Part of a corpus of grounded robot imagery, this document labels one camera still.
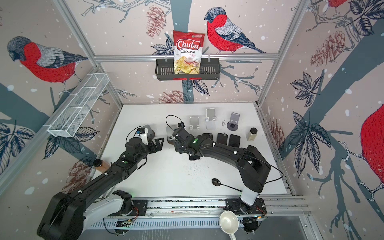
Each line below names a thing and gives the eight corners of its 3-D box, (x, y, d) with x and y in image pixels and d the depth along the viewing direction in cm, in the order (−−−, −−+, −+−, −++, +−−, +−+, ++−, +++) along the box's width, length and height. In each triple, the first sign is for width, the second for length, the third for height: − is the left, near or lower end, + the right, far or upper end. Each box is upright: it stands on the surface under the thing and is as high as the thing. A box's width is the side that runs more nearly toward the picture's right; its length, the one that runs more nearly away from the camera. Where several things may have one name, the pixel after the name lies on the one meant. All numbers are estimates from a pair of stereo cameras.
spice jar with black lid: (247, 141, 100) (251, 133, 92) (245, 135, 103) (249, 127, 95) (253, 141, 100) (258, 133, 92) (252, 135, 103) (256, 127, 95)
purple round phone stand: (227, 130, 107) (230, 121, 98) (226, 121, 112) (228, 112, 104) (237, 130, 107) (241, 121, 98) (235, 121, 112) (238, 112, 104)
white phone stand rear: (206, 129, 107) (206, 121, 99) (205, 117, 115) (206, 108, 107) (215, 129, 107) (216, 121, 99) (213, 117, 115) (215, 108, 107)
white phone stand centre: (189, 130, 104) (189, 121, 97) (189, 125, 107) (189, 116, 100) (199, 130, 104) (199, 121, 97) (199, 125, 107) (199, 116, 100)
